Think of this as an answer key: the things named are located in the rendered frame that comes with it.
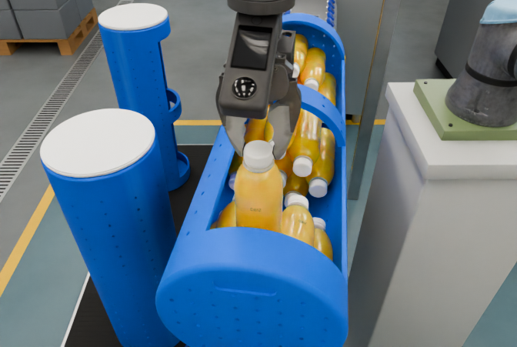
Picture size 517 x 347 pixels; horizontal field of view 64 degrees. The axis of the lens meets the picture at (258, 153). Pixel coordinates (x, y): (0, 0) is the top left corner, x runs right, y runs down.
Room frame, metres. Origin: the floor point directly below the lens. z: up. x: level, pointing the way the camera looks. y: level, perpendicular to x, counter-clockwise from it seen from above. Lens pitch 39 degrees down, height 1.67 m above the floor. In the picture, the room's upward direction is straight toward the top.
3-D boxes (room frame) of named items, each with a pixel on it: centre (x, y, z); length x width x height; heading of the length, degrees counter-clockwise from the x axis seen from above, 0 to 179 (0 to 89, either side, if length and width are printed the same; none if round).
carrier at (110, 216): (0.84, 0.40, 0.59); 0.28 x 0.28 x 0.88
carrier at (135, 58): (1.67, 0.52, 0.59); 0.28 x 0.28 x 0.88
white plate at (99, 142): (0.84, 0.40, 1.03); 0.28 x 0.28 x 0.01
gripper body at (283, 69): (0.44, 0.00, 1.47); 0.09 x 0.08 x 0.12; 171
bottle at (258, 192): (0.42, 0.00, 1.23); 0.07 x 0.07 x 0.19
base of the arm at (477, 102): (0.76, -0.48, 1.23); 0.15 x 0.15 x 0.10
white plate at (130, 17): (1.67, 0.52, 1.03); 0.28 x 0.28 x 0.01
